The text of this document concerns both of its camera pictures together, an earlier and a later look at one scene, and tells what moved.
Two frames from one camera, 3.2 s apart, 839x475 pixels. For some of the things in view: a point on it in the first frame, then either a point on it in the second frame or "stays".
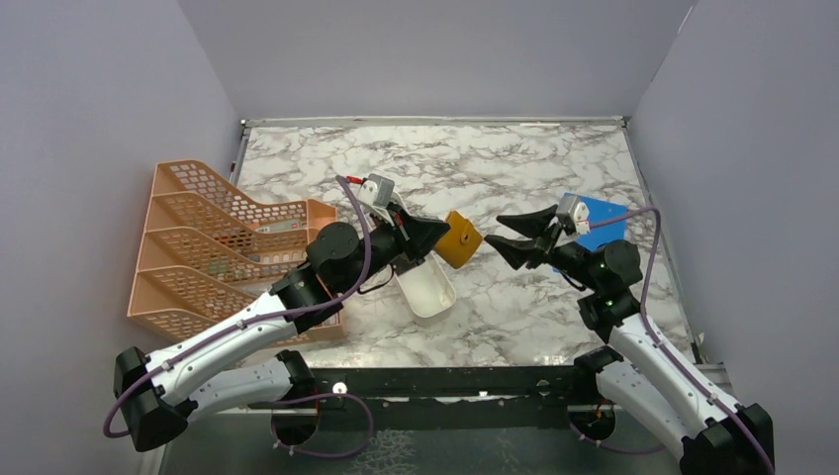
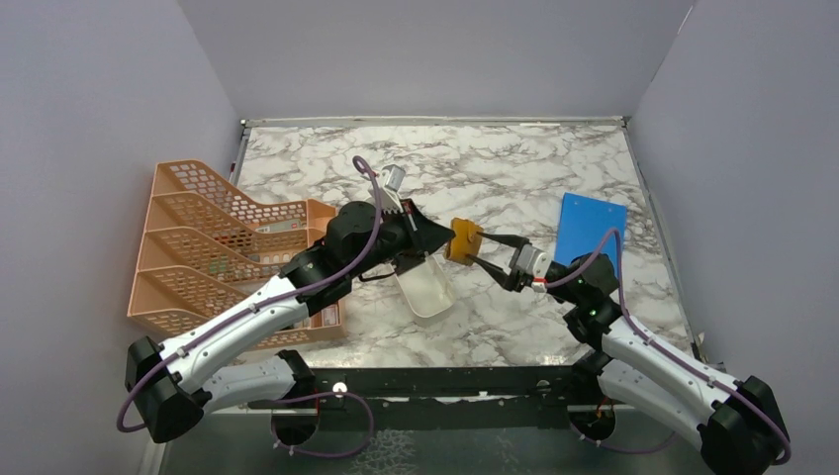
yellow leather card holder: (457, 245) stays
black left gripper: (415, 237) stays
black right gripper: (535, 224) to (518, 278)
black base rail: (449, 399) stays
